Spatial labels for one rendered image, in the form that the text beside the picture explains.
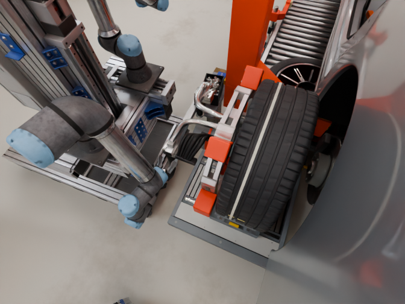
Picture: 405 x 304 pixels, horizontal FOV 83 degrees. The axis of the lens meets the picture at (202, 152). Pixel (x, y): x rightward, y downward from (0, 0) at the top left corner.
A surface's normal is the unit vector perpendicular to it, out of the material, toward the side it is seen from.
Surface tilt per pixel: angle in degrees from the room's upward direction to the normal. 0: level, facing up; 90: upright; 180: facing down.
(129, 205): 0
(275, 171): 36
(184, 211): 0
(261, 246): 0
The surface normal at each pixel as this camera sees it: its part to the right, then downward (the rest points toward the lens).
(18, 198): -0.03, -0.47
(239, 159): -0.25, 0.12
